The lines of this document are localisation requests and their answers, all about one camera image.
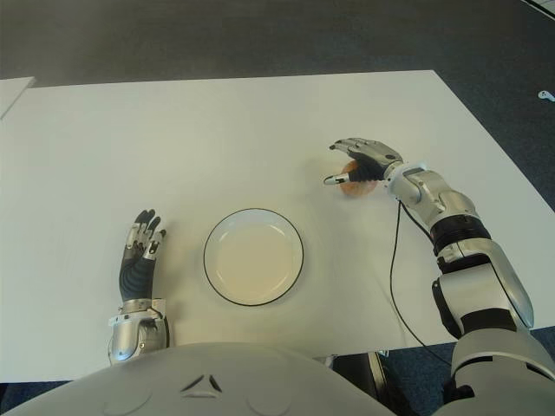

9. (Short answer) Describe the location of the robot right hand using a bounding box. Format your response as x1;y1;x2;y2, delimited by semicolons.
321;137;404;187

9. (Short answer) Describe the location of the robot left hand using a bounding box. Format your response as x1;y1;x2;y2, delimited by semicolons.
117;209;168;302

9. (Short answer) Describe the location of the red yellow apple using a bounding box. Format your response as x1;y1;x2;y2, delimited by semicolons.
340;159;376;198

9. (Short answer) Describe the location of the white plate black rim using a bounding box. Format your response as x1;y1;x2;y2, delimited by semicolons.
203;208;305;309

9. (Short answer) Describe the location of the grey robot torso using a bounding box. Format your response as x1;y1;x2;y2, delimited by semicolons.
0;341;453;416

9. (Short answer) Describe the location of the white side table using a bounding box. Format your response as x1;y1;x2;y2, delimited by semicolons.
0;76;36;122

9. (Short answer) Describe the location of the thin black cable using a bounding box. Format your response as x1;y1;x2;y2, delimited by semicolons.
388;200;453;365

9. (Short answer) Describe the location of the dark metal support frame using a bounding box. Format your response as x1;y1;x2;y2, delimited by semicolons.
311;348;418;416

